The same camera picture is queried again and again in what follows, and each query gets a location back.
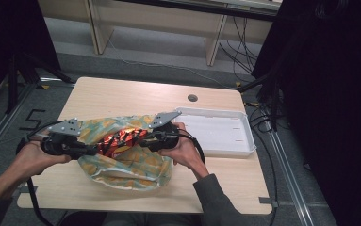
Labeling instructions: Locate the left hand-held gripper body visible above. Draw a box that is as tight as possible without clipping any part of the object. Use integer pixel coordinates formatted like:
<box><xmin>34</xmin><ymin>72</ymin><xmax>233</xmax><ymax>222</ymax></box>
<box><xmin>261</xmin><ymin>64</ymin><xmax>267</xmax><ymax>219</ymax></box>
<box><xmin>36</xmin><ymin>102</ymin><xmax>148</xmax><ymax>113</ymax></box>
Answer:
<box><xmin>41</xmin><ymin>118</ymin><xmax>99</xmax><ymax>160</ymax></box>

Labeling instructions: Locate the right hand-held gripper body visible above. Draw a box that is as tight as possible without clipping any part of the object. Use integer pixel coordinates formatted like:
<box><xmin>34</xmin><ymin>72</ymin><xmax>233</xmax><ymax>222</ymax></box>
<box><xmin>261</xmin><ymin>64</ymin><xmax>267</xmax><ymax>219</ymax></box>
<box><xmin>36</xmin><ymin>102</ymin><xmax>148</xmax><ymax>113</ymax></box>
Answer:
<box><xmin>139</xmin><ymin>110</ymin><xmax>183</xmax><ymax>153</ymax></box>

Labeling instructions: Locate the orange and black snack packet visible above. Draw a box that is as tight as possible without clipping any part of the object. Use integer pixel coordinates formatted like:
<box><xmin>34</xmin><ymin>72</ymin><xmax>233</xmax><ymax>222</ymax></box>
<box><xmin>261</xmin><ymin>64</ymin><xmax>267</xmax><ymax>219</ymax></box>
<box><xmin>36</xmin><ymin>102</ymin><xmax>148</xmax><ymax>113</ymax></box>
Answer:
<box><xmin>96</xmin><ymin>126</ymin><xmax>150</xmax><ymax>158</ymax></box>

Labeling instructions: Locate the teal fruit-print cloth bag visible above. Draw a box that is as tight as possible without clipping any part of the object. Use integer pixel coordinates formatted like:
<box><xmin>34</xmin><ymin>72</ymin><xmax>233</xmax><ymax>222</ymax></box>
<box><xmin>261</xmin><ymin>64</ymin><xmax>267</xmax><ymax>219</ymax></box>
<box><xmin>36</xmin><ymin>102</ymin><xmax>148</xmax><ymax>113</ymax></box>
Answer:
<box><xmin>76</xmin><ymin>114</ymin><xmax>173</xmax><ymax>192</ymax></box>

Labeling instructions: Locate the person's right hand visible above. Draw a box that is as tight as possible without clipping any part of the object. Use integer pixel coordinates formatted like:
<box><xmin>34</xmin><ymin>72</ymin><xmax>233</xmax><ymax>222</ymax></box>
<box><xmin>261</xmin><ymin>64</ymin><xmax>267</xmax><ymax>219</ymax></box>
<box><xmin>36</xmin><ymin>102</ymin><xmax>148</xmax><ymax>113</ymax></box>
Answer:
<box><xmin>157</xmin><ymin>121</ymin><xmax>210</xmax><ymax>181</ymax></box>

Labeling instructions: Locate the person's left hand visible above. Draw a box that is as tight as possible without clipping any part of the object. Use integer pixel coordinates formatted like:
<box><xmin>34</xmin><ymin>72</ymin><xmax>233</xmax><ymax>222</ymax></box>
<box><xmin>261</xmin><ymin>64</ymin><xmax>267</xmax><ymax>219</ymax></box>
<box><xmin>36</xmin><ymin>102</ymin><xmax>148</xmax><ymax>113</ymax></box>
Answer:
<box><xmin>12</xmin><ymin>139</ymin><xmax>73</xmax><ymax>179</ymax></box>

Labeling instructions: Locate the white plastic tray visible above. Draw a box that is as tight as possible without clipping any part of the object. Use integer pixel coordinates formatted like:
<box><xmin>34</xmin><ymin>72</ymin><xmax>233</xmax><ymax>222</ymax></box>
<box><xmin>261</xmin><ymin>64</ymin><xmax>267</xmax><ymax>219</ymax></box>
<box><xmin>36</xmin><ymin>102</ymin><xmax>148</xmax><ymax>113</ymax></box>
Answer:
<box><xmin>171</xmin><ymin>106</ymin><xmax>257</xmax><ymax>159</ymax></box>

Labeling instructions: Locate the black metal stand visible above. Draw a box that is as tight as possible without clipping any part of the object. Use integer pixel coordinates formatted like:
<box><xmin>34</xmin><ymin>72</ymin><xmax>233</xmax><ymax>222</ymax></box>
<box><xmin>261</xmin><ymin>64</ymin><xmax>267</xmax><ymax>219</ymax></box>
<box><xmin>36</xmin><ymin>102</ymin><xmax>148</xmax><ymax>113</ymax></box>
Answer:
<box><xmin>6</xmin><ymin>52</ymin><xmax>74</xmax><ymax>115</ymax></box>

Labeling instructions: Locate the light wooden shelf unit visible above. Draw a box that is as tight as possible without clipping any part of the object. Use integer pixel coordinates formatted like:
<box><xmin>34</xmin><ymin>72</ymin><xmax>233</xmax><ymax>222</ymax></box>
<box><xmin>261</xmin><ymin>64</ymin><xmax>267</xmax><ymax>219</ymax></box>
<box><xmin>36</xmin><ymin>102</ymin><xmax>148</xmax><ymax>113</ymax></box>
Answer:
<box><xmin>37</xmin><ymin>0</ymin><xmax>284</xmax><ymax>67</ymax></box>

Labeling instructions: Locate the black curtain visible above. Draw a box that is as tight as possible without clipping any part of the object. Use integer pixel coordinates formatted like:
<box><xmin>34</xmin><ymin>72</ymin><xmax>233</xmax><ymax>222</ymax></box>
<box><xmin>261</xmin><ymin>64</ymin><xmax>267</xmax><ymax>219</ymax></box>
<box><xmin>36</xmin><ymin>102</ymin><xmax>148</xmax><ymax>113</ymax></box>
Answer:
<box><xmin>251</xmin><ymin>0</ymin><xmax>361</xmax><ymax>226</ymax></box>
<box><xmin>0</xmin><ymin>0</ymin><xmax>62</xmax><ymax>109</ymax></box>

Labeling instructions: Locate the grey tape strip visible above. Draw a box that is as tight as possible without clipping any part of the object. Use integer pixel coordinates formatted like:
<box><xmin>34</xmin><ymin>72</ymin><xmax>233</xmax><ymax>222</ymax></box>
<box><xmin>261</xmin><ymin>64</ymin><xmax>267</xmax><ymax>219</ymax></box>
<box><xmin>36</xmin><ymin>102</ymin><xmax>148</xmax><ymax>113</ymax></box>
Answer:
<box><xmin>258</xmin><ymin>196</ymin><xmax>279</xmax><ymax>208</ymax></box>

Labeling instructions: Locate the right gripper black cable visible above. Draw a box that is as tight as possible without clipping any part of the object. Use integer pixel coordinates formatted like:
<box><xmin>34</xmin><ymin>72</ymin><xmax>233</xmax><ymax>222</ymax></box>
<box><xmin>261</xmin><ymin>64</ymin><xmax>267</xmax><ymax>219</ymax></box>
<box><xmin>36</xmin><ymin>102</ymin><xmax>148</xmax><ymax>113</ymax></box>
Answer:
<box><xmin>165</xmin><ymin>131</ymin><xmax>206</xmax><ymax>166</ymax></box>

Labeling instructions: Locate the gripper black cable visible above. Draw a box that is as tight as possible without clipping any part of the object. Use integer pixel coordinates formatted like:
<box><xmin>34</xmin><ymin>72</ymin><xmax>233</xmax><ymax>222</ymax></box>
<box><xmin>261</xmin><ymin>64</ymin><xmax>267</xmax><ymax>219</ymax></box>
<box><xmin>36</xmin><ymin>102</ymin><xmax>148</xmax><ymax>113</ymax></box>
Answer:
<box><xmin>165</xmin><ymin>131</ymin><xmax>206</xmax><ymax>166</ymax></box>
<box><xmin>15</xmin><ymin>120</ymin><xmax>63</xmax><ymax>226</ymax></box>

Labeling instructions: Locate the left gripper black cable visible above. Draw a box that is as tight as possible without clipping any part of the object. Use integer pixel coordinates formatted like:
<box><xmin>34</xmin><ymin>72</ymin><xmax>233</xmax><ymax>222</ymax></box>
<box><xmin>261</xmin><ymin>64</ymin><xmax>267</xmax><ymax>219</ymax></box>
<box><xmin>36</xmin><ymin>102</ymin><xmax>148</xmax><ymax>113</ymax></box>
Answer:
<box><xmin>15</xmin><ymin>120</ymin><xmax>63</xmax><ymax>226</ymax></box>

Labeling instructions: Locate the aluminium floor rail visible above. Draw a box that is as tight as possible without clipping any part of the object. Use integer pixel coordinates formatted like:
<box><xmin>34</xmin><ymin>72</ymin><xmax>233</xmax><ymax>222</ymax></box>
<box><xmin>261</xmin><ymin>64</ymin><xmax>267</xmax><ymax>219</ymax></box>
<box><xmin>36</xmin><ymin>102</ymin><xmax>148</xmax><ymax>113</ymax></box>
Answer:
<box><xmin>0</xmin><ymin>82</ymin><xmax>39</xmax><ymax>169</ymax></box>
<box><xmin>268</xmin><ymin>127</ymin><xmax>315</xmax><ymax>226</ymax></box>

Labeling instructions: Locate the black floor cable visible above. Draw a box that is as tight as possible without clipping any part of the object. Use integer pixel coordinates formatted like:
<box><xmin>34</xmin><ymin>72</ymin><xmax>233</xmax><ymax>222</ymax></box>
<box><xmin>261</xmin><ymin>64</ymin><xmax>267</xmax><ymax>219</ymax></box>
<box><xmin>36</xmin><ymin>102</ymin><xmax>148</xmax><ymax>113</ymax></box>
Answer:
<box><xmin>244</xmin><ymin>101</ymin><xmax>280</xmax><ymax>226</ymax></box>

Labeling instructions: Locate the hanging black cable bundle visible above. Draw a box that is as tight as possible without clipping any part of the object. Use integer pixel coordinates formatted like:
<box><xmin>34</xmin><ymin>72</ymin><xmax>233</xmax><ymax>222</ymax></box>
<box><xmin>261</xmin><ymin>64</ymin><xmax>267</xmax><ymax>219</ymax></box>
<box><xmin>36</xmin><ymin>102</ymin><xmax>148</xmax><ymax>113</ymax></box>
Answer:
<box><xmin>218</xmin><ymin>15</ymin><xmax>261</xmax><ymax>83</ymax></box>

